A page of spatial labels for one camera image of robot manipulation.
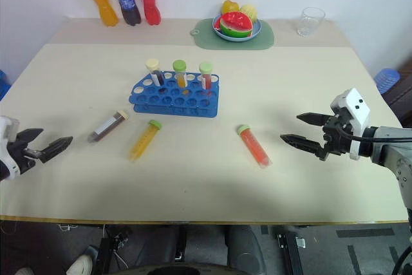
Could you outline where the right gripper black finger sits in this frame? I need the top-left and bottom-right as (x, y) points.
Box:
(279, 133), (327, 158)
(295, 112), (333, 127)

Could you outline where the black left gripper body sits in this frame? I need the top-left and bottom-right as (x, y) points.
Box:
(6, 140), (42, 176)

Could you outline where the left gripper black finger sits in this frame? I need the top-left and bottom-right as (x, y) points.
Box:
(14, 128), (44, 149)
(37, 137), (74, 164)

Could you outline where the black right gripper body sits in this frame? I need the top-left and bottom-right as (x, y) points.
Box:
(319, 108), (355, 162)

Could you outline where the green-capped red liquid tube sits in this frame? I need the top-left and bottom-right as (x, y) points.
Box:
(198, 61), (214, 91)
(236, 124), (272, 170)

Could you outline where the cream-capped dark liquid tube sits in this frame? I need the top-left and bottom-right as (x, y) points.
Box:
(145, 58), (166, 88)
(87, 109), (130, 143)

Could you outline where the green-capped yellow liquid tube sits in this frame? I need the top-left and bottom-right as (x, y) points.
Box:
(127, 119), (163, 162)

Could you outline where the blue test tube rack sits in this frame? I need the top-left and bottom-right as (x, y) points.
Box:
(128, 70), (221, 119)

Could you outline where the green-capped orange liquid tube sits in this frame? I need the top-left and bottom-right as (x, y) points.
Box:
(172, 59), (189, 90)

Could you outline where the blue plastic stool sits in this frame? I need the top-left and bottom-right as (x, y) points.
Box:
(0, 69), (12, 100)
(373, 68), (401, 95)

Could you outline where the dark brown cabinet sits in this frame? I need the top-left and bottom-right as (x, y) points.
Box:
(384, 73), (412, 128)

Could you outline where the clear drinking glass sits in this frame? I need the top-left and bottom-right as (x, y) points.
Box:
(296, 6), (326, 38)

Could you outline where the blue plate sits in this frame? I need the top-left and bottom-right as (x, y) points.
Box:
(212, 14), (263, 43)

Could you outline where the dark rounded shape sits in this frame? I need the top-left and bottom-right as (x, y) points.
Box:
(224, 224), (268, 269)

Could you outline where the cream table mat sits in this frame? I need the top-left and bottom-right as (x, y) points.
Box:
(0, 43), (409, 225)

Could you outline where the toy watermelon slice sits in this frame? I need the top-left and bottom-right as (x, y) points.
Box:
(214, 11), (254, 39)

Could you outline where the yellow toy fruit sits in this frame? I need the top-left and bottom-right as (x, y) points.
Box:
(239, 4), (259, 23)

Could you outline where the green cutting mat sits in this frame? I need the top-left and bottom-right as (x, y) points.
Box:
(189, 17), (276, 52)

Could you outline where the orange toy fruit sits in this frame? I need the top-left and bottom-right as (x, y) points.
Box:
(220, 0), (241, 15)

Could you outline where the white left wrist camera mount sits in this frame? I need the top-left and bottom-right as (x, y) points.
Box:
(0, 115), (21, 181)

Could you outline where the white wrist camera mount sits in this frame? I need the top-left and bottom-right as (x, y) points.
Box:
(330, 87), (371, 161)
(0, 115), (21, 181)

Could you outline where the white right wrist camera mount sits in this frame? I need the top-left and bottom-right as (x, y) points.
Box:
(330, 87), (371, 161)

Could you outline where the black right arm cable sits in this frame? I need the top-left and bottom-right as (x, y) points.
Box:
(337, 126), (412, 144)

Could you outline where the white cable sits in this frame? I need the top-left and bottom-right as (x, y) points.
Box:
(57, 222), (79, 233)

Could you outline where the black metal frame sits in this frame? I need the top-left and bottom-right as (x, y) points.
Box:
(173, 224), (188, 263)
(276, 224), (307, 275)
(95, 223), (133, 270)

